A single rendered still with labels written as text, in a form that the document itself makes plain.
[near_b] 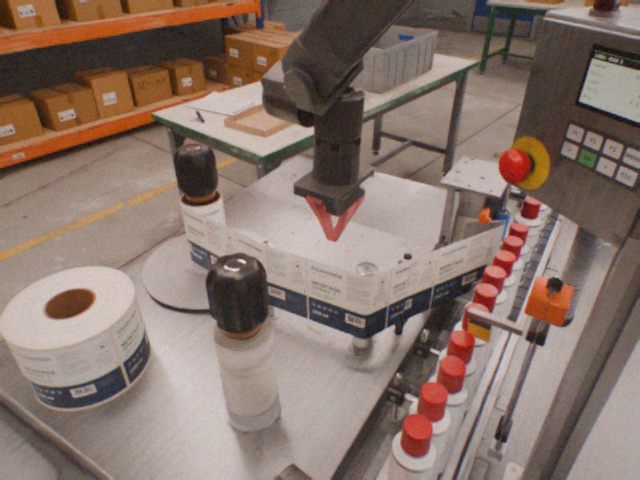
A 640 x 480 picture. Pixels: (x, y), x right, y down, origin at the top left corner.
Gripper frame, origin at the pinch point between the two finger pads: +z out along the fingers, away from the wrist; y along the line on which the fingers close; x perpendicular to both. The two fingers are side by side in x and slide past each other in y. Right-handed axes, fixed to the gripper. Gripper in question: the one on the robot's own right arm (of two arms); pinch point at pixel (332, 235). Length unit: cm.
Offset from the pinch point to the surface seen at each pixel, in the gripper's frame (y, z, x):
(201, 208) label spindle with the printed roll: -11.7, 14.1, -37.0
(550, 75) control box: -6.5, -23.3, 20.2
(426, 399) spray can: 9.9, 10.4, 19.0
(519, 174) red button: -3.5, -13.6, 20.4
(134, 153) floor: -176, 127, -280
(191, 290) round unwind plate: -5.4, 31.3, -36.6
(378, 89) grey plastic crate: -178, 38, -74
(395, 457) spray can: 15.7, 14.9, 18.2
